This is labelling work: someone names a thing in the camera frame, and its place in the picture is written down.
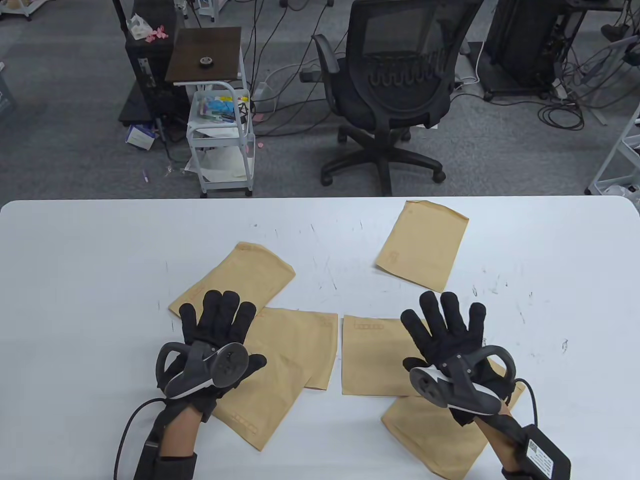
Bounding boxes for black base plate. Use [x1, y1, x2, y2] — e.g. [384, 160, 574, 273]
[118, 80, 152, 126]

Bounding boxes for black right sensor box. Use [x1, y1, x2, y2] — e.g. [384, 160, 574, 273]
[501, 423, 572, 480]

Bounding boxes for black right glove cable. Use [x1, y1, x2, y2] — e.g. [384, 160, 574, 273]
[514, 378, 539, 427]

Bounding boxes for white metal rack frame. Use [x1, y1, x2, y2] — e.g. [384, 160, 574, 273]
[585, 102, 640, 197]

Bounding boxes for black left glove cable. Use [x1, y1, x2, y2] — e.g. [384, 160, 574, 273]
[113, 397, 168, 480]

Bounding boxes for white paper sheets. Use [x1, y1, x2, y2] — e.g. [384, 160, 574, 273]
[186, 149, 249, 184]

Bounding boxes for black mesh office chair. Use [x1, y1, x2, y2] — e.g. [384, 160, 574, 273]
[300, 0, 485, 197]

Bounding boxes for white and blue box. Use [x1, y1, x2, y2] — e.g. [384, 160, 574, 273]
[124, 123, 157, 151]

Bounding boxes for white trolley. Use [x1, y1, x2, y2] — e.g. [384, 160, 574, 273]
[0, 0, 51, 22]

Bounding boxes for grey right hand controller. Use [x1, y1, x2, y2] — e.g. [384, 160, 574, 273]
[409, 346, 517, 416]

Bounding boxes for black left wrist strap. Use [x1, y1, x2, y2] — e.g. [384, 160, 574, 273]
[149, 451, 199, 480]

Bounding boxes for black left sensor box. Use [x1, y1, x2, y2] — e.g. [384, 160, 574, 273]
[133, 439, 165, 480]

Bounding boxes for black sensor box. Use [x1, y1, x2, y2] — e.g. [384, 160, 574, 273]
[133, 439, 165, 480]
[501, 423, 572, 480]

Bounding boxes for coiled black cable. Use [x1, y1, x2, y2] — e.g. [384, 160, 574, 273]
[537, 97, 586, 132]

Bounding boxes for clear plastic bag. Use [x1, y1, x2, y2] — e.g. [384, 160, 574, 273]
[127, 13, 153, 40]

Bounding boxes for crumpled plastic bag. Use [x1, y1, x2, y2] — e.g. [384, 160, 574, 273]
[602, 183, 640, 202]

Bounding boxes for white stand legs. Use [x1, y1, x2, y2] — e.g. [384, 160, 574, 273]
[173, 0, 231, 24]

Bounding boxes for black glove cable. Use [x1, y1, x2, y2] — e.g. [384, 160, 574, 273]
[113, 397, 168, 480]
[514, 378, 539, 427]

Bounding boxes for white cart with brown top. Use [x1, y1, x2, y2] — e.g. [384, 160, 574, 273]
[165, 26, 257, 198]

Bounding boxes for black equipment cabinet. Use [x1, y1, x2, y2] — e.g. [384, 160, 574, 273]
[483, 0, 587, 99]

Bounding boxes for grey hand controller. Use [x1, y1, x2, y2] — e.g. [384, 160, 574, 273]
[156, 341, 249, 399]
[409, 346, 517, 416]

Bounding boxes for black computer tower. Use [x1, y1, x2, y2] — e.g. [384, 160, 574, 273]
[124, 0, 189, 126]

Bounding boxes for person's left forearm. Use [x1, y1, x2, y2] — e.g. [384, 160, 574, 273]
[160, 406, 205, 458]

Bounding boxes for blue packet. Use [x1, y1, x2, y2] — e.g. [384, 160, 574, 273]
[202, 97, 236, 117]

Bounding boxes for person's left hand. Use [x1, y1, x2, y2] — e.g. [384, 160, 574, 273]
[157, 290, 268, 423]

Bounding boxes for grey left hand controller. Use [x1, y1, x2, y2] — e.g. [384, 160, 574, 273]
[156, 341, 249, 399]

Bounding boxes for person's right hand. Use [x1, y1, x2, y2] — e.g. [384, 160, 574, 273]
[400, 291, 506, 428]

